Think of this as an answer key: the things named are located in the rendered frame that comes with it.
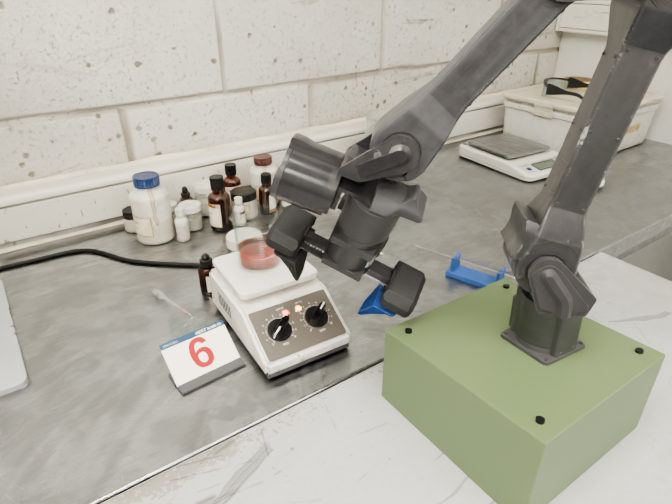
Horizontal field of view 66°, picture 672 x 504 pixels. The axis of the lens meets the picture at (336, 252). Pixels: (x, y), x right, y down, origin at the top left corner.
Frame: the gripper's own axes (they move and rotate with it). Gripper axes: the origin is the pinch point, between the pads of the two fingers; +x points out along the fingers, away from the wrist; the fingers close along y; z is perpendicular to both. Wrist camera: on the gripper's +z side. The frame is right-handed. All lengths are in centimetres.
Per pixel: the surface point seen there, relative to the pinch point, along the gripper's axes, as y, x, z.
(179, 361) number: 13.0, 12.8, -13.8
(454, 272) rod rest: -17.0, 13.6, 22.6
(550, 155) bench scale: -34, 26, 86
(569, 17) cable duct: -25, 17, 144
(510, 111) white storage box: -21, 31, 104
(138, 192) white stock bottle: 40.1, 25.6, 14.5
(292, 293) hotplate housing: 4.6, 8.9, 0.8
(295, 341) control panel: 1.0, 8.6, -5.6
